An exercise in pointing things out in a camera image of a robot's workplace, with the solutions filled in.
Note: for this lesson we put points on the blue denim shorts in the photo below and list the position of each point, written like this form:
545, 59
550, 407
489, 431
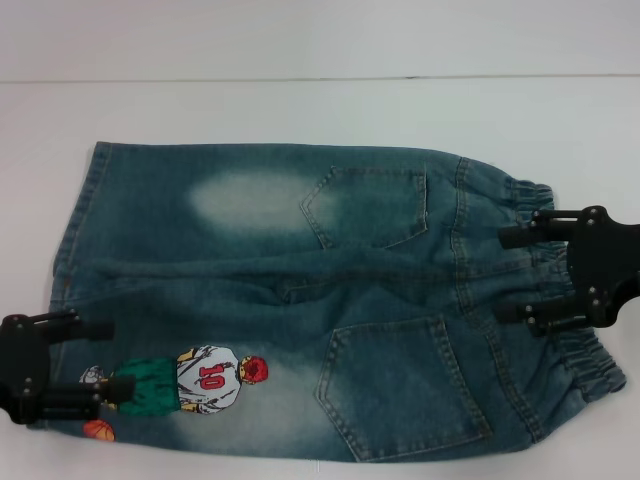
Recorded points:
280, 280

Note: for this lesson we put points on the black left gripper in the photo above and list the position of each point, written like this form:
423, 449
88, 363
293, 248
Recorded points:
20, 350

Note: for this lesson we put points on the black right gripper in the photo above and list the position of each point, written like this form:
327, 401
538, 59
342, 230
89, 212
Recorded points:
610, 265

